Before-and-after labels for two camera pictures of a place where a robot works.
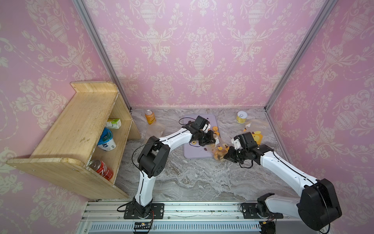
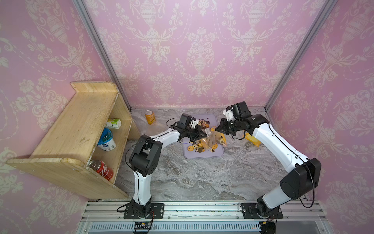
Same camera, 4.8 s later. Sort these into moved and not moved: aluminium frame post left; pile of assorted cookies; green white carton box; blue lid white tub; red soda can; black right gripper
Moved: black right gripper; pile of assorted cookies
Not moved: red soda can; blue lid white tub; green white carton box; aluminium frame post left
